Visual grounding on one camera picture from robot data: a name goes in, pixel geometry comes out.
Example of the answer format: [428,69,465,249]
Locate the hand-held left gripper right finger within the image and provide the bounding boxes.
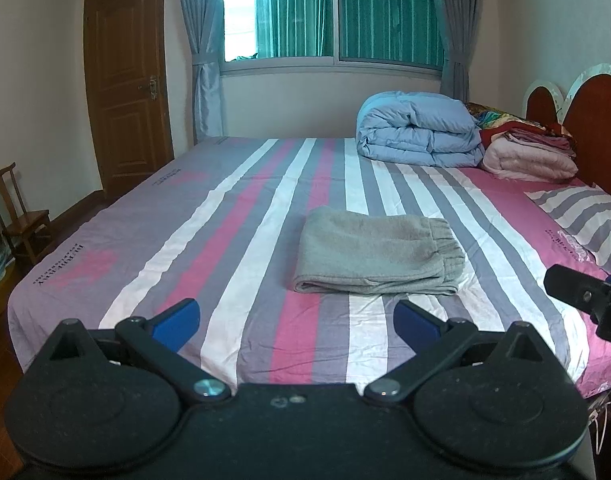
[364,300,549,405]

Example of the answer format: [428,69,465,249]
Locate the striped pillow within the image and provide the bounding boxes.
[524,184,611,269]

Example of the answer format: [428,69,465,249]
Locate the folded light blue quilt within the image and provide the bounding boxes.
[355,91,486,168]

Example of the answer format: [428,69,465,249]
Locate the striped bed sheet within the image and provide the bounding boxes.
[7,135,611,401]

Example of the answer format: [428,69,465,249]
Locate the folded pink blanket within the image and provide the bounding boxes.
[480,136,580,184]

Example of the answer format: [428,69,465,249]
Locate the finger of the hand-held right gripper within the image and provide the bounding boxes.
[543,263,611,347]

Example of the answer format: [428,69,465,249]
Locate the grey pants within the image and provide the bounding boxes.
[291,205,467,296]

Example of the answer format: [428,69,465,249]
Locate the wooden headboard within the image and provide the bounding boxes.
[523,63,611,202]

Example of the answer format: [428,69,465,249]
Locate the small wooden chair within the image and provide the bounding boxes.
[0,162,53,266]

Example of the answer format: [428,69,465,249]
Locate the wooden door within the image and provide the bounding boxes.
[83,0,176,196]

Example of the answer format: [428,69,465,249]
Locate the folded red blanket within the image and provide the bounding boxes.
[480,120,579,157]

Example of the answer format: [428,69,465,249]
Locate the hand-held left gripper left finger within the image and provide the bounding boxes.
[45,298,232,402]

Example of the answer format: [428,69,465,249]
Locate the window with green blinds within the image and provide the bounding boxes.
[220,0,446,77]

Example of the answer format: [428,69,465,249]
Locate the blue grey curtain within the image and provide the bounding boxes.
[425,0,487,104]
[174,0,228,147]

